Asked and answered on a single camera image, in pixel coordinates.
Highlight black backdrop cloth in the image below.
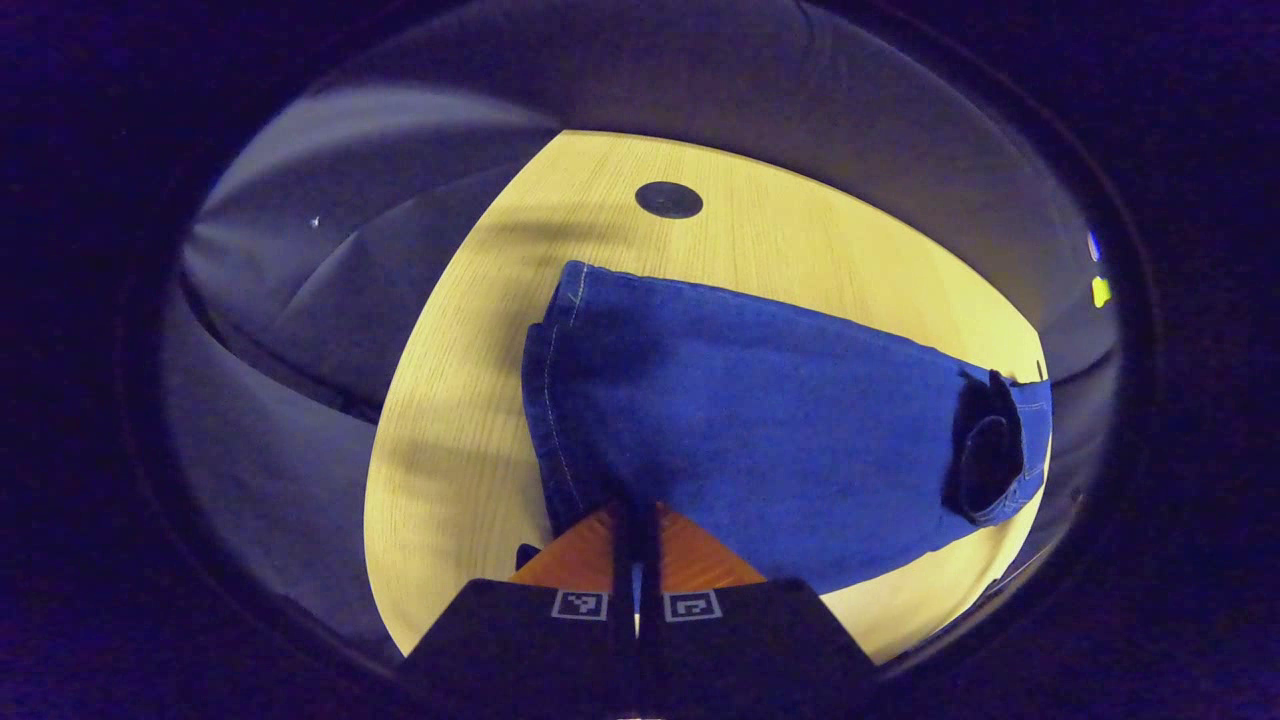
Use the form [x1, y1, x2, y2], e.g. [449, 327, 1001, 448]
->
[160, 0, 1127, 667]

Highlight black round table grommet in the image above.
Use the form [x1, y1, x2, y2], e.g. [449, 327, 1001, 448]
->
[634, 181, 705, 220]

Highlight blue denim jeans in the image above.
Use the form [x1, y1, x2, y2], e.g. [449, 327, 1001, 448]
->
[520, 259, 1054, 598]

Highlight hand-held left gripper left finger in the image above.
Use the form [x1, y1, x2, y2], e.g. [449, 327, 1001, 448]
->
[398, 500, 639, 715]

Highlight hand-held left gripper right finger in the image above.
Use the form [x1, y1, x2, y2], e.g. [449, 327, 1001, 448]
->
[638, 500, 883, 715]

